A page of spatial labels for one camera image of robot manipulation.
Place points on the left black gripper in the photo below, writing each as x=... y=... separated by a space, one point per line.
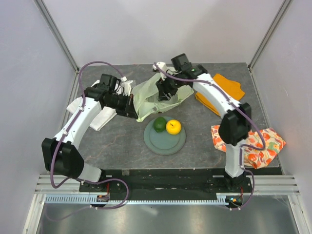
x=128 y=110

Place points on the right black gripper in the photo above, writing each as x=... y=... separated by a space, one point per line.
x=164 y=89

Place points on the light green plastic bag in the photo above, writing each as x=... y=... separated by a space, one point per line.
x=146 y=98

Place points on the green lime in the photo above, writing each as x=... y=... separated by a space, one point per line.
x=159 y=124

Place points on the yellow apple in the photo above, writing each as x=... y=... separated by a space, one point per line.
x=173 y=127

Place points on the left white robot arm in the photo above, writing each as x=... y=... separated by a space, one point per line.
x=60 y=153

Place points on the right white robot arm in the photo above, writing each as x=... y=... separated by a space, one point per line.
x=235 y=124

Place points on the white folded towel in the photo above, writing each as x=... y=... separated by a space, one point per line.
x=101 y=119

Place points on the grey-green ceramic plate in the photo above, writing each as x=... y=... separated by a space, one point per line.
x=163 y=143

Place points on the orange folded cloth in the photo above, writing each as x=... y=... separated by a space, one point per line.
x=232 y=88

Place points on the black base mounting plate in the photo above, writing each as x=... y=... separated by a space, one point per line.
x=208 y=180

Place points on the floral patterned cloth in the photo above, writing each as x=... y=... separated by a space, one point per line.
x=262 y=150

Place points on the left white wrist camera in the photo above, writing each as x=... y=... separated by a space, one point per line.
x=127 y=86

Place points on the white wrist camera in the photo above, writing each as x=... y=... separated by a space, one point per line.
x=127 y=86
x=161 y=68

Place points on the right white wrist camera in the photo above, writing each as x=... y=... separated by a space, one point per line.
x=161 y=68

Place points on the slotted cable duct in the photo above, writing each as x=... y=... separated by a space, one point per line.
x=97 y=200

